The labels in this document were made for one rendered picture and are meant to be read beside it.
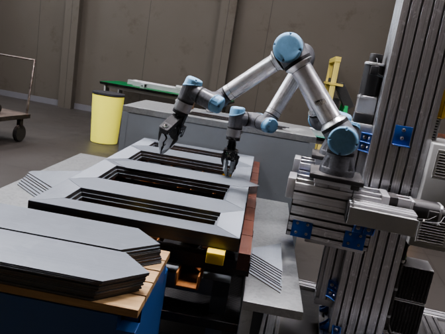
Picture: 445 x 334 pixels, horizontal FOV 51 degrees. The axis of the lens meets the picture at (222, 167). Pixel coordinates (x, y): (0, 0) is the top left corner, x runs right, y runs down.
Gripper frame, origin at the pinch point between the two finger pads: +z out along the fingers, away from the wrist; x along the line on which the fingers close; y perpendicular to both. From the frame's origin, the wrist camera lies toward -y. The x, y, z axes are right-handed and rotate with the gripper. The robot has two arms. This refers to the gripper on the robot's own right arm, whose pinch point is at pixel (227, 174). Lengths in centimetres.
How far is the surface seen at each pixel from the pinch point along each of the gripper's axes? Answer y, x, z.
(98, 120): -427, -221, 55
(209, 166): -24.7, -12.2, 2.8
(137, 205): 64, -29, 3
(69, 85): -724, -394, 40
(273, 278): 77, 27, 17
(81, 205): 83, -45, 0
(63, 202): 84, -51, 0
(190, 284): 91, -2, 19
